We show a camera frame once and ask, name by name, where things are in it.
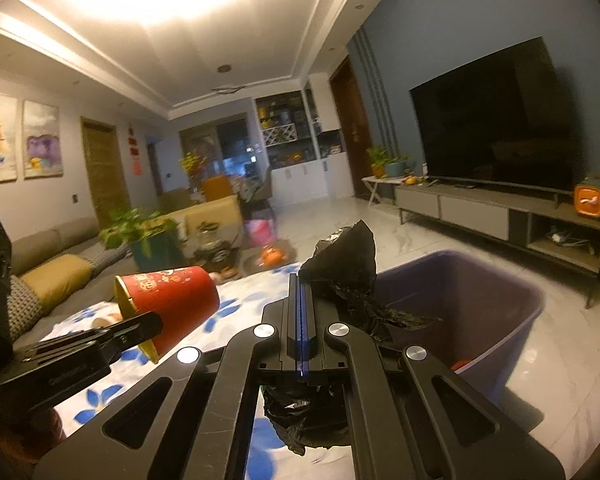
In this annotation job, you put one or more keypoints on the black plastic bag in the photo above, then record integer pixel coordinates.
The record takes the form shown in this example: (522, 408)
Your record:
(345, 255)

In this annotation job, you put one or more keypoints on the pink bag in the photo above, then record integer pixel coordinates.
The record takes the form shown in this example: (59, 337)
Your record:
(259, 234)

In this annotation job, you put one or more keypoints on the red wall decoration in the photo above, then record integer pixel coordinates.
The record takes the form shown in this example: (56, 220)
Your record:
(135, 160)

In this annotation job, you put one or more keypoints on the green plant in teal pot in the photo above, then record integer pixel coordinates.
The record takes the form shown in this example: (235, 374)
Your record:
(155, 252)

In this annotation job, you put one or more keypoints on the purple painting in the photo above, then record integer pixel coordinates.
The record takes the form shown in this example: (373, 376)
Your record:
(41, 145)

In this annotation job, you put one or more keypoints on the red paper cup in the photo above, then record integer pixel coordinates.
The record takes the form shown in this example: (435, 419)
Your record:
(180, 295)

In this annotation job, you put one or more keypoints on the yellow flower bouquet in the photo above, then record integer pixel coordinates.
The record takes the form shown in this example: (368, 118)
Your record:
(191, 162)

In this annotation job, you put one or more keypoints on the orange chair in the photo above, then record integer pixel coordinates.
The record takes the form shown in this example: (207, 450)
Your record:
(216, 189)

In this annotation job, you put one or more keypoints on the person's left forearm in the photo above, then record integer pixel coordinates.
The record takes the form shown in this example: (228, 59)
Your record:
(10, 450)

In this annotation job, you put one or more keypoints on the orange fruit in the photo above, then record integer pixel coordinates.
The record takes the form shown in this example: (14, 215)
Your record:
(411, 179)
(271, 257)

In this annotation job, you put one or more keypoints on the plant in blue pot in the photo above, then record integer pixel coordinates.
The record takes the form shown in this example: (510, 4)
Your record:
(397, 167)

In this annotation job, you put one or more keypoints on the blue floral blanket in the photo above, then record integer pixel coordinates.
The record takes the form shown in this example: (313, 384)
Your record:
(250, 300)

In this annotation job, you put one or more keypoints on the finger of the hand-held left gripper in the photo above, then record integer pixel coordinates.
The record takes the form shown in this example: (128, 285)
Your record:
(135, 327)

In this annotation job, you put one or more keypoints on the grey sofa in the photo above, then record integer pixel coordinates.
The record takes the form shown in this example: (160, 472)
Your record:
(55, 240)

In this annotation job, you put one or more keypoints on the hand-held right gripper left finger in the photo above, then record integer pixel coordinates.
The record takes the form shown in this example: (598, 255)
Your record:
(294, 310)

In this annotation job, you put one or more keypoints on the grey patterned cushion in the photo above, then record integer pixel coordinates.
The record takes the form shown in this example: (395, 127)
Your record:
(25, 305)
(105, 260)

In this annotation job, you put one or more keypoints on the grey television cabinet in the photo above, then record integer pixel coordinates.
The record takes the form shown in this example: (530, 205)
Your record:
(472, 212)

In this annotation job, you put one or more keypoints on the white display cabinet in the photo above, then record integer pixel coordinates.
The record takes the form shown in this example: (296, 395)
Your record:
(300, 180)

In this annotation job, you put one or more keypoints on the white folding table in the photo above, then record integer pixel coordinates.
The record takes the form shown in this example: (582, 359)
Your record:
(380, 182)

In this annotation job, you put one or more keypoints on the yellow cushion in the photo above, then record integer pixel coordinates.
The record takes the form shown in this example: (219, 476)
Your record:
(55, 280)

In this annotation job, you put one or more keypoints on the light wooden door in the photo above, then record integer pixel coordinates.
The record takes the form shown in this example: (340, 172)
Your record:
(102, 170)

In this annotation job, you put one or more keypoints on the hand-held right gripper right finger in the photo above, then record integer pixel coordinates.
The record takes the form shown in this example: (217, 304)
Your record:
(314, 325)

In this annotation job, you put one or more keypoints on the plant in orange pot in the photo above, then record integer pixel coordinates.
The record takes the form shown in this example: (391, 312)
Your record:
(377, 162)

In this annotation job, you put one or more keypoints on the yellow upholstered seat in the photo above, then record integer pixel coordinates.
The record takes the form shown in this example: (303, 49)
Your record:
(215, 215)

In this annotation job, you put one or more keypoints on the black television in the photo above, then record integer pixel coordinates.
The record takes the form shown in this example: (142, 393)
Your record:
(495, 125)

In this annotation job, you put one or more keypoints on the dark wooden door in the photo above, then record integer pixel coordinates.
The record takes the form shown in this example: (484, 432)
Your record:
(350, 130)

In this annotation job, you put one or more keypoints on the purple plastic bin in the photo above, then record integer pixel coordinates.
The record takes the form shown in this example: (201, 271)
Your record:
(455, 300)

